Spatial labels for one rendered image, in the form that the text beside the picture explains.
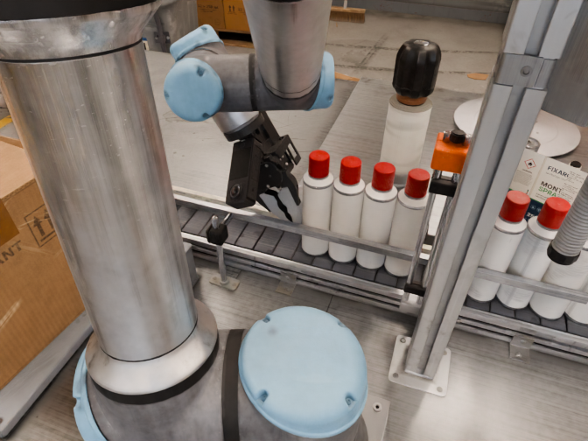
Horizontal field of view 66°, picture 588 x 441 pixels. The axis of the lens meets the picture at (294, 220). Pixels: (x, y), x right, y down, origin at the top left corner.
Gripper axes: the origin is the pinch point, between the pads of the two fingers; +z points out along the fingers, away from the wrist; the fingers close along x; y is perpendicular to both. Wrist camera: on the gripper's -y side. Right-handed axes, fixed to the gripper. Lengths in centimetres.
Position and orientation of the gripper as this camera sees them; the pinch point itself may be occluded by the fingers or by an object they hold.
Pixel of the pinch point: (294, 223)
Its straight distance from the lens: 81.4
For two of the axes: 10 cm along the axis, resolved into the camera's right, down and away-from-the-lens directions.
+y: 3.4, -6.2, 7.1
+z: 4.7, 7.6, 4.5
